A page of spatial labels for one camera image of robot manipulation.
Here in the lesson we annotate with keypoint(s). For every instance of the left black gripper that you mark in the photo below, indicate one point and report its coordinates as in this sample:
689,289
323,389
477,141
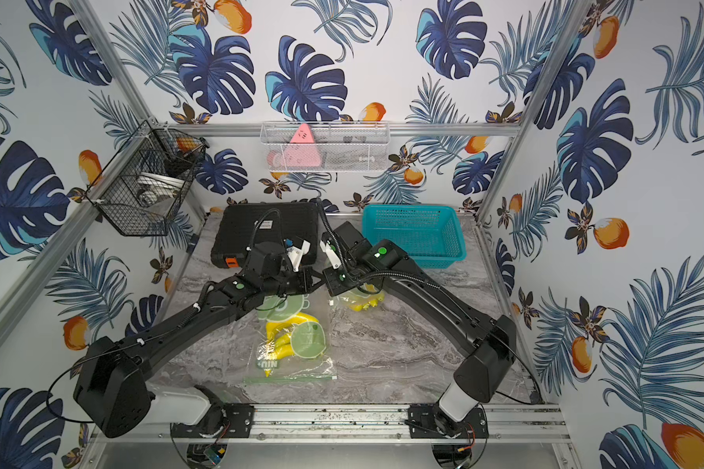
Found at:
303,280

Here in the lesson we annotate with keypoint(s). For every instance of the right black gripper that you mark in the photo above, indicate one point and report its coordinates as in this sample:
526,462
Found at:
333,286

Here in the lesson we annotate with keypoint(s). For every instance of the zip-top bag green print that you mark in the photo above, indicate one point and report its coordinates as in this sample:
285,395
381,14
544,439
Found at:
366,288

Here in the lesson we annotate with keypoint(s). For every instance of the yellow banana from bag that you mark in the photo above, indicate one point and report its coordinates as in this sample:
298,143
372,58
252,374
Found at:
357,301

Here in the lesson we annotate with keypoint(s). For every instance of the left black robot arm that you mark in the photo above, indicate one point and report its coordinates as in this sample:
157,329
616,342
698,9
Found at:
112,385

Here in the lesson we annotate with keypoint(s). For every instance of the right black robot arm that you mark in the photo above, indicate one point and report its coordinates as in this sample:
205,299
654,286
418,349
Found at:
488,345

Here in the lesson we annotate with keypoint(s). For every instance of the left zip-top bag with bananas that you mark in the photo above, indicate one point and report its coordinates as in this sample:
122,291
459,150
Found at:
261,370

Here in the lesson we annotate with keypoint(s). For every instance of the yellow bananas in left bag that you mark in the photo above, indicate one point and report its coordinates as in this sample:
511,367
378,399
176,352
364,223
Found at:
299,336

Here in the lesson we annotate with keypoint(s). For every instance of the black plastic tool case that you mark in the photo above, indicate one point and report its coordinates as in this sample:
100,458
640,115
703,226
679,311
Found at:
297,222

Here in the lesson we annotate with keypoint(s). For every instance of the teal plastic basket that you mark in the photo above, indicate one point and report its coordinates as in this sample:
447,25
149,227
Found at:
430,234

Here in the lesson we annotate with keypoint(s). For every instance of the pink triangle card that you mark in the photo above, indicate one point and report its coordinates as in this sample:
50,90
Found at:
302,151

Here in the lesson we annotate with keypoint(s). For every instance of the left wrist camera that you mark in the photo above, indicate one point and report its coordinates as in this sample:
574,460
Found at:
296,249

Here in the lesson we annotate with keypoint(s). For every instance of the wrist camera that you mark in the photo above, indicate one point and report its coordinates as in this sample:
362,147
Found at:
329,249
296,249

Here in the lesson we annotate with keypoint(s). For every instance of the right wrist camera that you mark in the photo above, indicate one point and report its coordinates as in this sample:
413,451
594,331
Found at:
329,249

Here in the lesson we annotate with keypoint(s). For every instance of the clear mesh wall tray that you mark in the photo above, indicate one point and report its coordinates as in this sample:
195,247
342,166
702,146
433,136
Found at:
345,146

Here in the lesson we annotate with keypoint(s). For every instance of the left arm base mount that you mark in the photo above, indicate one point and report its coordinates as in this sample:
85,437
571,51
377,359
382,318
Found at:
223,421

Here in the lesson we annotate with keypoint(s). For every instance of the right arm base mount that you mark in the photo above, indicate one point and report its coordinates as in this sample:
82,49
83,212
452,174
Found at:
427,421

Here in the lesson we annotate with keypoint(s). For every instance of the black wire basket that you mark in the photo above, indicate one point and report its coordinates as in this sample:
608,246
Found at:
142,189

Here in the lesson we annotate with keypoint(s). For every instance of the aluminium front rail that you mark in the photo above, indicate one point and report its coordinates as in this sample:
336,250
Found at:
360,424

